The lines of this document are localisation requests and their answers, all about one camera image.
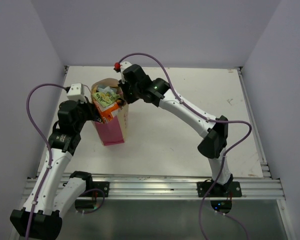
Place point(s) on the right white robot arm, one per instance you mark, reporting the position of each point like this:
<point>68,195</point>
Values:
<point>214,135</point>

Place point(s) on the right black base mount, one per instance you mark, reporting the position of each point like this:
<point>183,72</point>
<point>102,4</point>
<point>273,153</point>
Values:
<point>215,188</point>

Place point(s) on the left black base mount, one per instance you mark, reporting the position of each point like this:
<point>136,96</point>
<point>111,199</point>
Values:
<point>97,189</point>

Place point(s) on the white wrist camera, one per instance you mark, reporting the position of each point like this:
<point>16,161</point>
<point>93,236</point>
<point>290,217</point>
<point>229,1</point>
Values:
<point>76,93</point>
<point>120,67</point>

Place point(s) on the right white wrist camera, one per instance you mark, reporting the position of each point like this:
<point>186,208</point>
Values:
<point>120,67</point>

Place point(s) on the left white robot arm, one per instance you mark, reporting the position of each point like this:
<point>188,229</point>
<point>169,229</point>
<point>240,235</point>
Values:
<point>41,216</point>

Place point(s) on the pink and cream paper bag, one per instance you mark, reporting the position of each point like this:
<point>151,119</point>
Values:
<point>115,131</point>

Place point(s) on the orange snack packet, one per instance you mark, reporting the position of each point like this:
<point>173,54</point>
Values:
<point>107,113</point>

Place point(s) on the aluminium rail frame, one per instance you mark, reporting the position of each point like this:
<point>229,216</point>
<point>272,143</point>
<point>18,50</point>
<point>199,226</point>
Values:
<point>140,207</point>

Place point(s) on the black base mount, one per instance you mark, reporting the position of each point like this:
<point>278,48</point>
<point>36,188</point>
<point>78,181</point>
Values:
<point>215,188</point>
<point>97,189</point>

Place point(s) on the small green snack packet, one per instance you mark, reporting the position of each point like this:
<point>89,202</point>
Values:
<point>105,99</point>

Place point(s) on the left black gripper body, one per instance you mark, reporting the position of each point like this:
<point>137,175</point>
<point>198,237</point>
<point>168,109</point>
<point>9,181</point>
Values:
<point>86,114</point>

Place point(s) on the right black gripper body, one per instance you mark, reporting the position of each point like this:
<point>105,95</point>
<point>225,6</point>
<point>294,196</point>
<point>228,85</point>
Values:
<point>131,94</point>

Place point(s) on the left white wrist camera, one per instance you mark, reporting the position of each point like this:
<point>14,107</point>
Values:
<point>76,93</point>

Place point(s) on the small silver blue packet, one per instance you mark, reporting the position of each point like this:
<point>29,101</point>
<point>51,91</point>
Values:
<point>107,89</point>

